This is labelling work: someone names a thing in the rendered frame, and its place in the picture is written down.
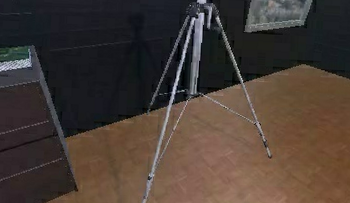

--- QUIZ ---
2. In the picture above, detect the dark brown chest of drawers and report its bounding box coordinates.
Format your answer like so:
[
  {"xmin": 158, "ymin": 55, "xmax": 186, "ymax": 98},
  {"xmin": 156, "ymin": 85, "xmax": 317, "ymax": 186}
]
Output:
[{"xmin": 0, "ymin": 43, "xmax": 87, "ymax": 203}]

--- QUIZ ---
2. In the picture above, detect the grey framed wall picture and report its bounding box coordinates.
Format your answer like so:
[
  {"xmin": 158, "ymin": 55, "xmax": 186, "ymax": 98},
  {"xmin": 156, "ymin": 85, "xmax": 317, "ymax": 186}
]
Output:
[{"xmin": 244, "ymin": 0, "xmax": 314, "ymax": 37}]

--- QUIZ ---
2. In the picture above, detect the green and white book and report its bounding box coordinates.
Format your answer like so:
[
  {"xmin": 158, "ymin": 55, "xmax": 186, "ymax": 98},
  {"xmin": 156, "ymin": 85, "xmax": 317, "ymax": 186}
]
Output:
[{"xmin": 0, "ymin": 44, "xmax": 34, "ymax": 77}]

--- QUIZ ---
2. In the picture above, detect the silver tripod stand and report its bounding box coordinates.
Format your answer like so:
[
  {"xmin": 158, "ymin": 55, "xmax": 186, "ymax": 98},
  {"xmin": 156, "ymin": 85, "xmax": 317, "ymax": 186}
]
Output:
[{"xmin": 139, "ymin": 0, "xmax": 281, "ymax": 203}]

